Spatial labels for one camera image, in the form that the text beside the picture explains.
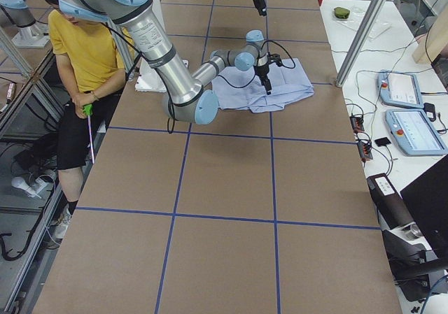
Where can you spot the upper blue teach pendant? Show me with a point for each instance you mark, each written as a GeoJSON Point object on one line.
{"type": "Point", "coordinates": [399, 89]}

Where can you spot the black electronics box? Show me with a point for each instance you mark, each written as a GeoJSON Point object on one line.
{"type": "Point", "coordinates": [388, 202]}

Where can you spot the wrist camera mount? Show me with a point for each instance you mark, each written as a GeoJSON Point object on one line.
{"type": "Point", "coordinates": [275, 59]}

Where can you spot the aluminium frame post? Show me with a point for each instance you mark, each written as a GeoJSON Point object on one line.
{"type": "Point", "coordinates": [358, 41]}

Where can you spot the person in yellow shirt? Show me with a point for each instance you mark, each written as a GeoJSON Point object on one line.
{"type": "Point", "coordinates": [92, 71]}

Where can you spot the lower blue teach pendant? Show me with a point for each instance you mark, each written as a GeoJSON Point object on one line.
{"type": "Point", "coordinates": [414, 132]}

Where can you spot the green handled tool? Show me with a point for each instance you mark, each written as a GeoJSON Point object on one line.
{"type": "Point", "coordinates": [87, 109]}

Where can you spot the brown paper table mat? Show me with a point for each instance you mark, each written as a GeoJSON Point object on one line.
{"type": "Point", "coordinates": [253, 213]}

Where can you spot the green cloth pouch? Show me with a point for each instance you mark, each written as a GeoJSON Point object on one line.
{"type": "Point", "coordinates": [341, 13]}

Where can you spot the light blue striped shirt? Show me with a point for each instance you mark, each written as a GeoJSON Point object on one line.
{"type": "Point", "coordinates": [242, 90]}

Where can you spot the small black pad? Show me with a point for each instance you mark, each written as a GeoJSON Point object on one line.
{"type": "Point", "coordinates": [384, 141]}

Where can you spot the blue teach pendant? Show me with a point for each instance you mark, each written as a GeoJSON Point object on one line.
{"type": "Point", "coordinates": [414, 132]}
{"type": "Point", "coordinates": [399, 89]}

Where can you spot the black monitor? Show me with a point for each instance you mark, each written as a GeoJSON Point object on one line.
{"type": "Point", "coordinates": [426, 201]}

